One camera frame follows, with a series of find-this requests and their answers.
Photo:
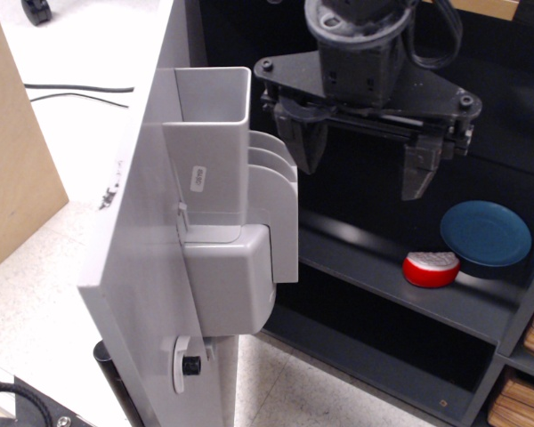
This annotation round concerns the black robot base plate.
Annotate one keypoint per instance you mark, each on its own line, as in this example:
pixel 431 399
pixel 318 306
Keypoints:
pixel 24 405

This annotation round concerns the brown wooden board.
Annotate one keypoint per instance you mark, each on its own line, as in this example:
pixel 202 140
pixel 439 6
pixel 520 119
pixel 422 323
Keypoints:
pixel 31 191

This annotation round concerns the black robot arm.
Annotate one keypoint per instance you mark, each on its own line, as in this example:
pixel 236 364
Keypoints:
pixel 372 23

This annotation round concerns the grey toy fridge door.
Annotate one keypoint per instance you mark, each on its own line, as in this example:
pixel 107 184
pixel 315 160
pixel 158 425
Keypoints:
pixel 197 227

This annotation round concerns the black caster wheel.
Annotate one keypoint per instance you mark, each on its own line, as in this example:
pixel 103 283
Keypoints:
pixel 37 11

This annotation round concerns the black fridge door handle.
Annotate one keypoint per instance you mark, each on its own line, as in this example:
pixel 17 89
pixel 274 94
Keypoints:
pixel 112 376

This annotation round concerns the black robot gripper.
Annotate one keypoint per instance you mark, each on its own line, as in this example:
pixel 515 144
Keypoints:
pixel 374 90

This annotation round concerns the blue plate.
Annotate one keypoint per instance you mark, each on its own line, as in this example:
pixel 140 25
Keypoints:
pixel 486 233

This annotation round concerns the dark grey fridge cabinet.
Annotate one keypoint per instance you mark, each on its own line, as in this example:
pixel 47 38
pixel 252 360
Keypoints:
pixel 442 350

